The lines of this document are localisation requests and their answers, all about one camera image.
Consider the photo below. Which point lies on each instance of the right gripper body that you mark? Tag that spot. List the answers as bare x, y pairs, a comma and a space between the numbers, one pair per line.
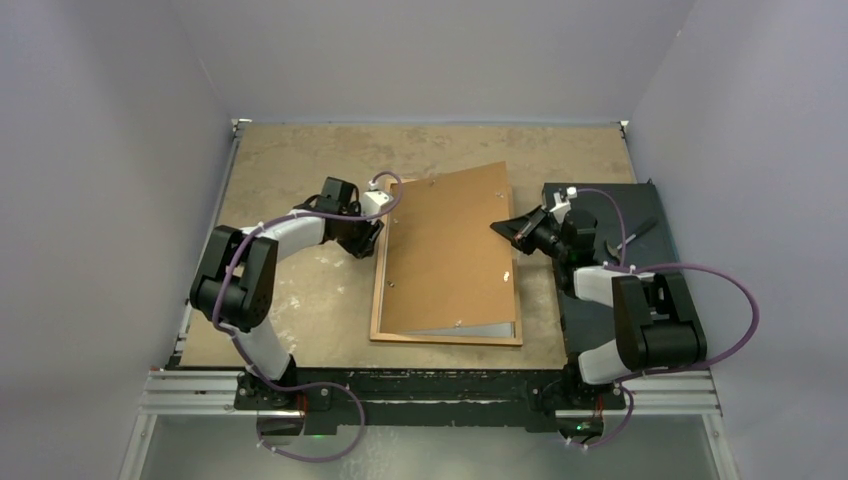
547, 238

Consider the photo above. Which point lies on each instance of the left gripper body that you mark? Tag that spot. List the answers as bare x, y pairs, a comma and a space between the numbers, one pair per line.
356, 235

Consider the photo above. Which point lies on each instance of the wooden picture frame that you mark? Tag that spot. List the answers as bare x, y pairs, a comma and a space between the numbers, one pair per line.
378, 291

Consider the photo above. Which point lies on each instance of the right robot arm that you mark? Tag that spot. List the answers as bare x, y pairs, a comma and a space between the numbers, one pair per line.
655, 321

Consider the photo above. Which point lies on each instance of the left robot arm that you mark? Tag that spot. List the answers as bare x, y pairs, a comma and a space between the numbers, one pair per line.
235, 280

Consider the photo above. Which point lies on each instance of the small hammer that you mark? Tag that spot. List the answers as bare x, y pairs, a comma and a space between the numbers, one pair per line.
616, 251

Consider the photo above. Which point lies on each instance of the black mat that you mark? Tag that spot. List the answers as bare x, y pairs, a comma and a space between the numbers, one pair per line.
618, 208

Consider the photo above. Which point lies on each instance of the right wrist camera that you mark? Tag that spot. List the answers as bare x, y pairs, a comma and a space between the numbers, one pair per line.
561, 203

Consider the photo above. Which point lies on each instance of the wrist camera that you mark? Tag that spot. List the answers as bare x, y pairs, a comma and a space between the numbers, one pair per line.
376, 203
561, 203

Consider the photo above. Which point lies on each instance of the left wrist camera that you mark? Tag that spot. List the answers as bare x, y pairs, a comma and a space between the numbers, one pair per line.
376, 203

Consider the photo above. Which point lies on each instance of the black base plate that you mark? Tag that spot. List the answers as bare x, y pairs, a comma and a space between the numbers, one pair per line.
538, 401

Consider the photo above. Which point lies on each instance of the aluminium rail frame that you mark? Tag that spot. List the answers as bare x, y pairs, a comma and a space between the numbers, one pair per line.
188, 427

